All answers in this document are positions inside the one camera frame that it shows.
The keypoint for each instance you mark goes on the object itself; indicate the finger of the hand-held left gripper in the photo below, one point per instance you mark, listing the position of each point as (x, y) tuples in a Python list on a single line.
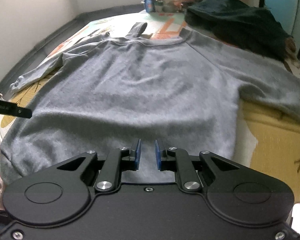
[(22, 111)]

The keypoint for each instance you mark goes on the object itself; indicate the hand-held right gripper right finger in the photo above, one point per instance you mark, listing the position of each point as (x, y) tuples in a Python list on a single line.
[(158, 155)]

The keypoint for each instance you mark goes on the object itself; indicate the grey sweatshirt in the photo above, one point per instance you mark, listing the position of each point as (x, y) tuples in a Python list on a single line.
[(140, 87)]

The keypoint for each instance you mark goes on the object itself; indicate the teal door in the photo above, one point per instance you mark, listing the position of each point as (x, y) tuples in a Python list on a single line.
[(281, 2)]

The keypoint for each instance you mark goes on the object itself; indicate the printed foam play mat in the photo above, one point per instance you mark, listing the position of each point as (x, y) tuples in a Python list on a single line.
[(272, 135)]

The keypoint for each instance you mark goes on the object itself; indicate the dark green garment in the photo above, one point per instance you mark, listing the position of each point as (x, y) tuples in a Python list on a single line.
[(240, 22)]

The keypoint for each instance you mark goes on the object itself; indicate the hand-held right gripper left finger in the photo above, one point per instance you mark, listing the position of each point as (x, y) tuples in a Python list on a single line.
[(138, 153)]

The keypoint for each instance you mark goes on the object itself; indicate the grey bed rail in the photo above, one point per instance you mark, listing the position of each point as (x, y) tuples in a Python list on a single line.
[(40, 45)]

